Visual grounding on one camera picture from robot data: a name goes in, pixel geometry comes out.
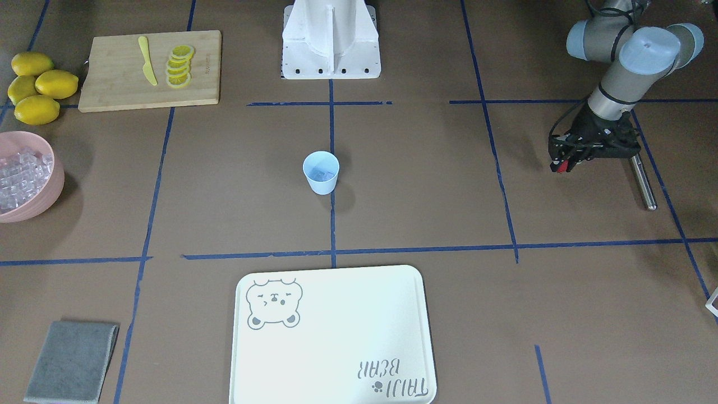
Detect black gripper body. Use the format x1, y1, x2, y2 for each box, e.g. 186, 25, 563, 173
549, 103, 641, 169

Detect steel muddler black tip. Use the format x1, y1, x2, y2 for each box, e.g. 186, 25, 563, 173
630, 154, 657, 210

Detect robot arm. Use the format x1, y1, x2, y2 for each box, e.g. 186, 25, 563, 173
547, 1, 705, 172

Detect light blue cup on table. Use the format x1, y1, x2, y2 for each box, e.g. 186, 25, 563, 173
302, 150, 339, 195

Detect ice cubes pile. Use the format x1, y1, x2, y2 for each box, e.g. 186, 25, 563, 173
1, 146, 54, 214

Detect cream bear tray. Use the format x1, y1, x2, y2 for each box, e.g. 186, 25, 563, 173
228, 264, 438, 403

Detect lemon slices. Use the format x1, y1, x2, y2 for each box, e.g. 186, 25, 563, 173
164, 44, 195, 89

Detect yellow plastic knife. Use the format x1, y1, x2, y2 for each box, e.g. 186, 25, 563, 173
137, 36, 158, 85

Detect wooden cutting board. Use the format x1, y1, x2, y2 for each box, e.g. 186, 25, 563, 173
79, 30, 222, 113

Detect lemon two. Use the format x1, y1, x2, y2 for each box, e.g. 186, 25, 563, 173
34, 70, 79, 99

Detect lemon four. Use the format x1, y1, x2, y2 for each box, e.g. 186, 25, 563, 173
15, 95, 61, 126

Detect pink bowl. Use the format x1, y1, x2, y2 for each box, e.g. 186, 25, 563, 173
1, 131, 65, 223

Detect grey folded cloth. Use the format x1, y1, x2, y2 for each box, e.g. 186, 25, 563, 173
24, 320, 119, 403

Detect lemon three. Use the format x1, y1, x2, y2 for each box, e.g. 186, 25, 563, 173
7, 76, 39, 105

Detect lemon one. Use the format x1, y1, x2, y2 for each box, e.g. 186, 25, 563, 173
11, 51, 54, 77

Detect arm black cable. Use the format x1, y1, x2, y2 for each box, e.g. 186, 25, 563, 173
549, 101, 590, 141

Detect white pillar mount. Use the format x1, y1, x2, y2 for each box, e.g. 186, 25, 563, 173
280, 1, 381, 80

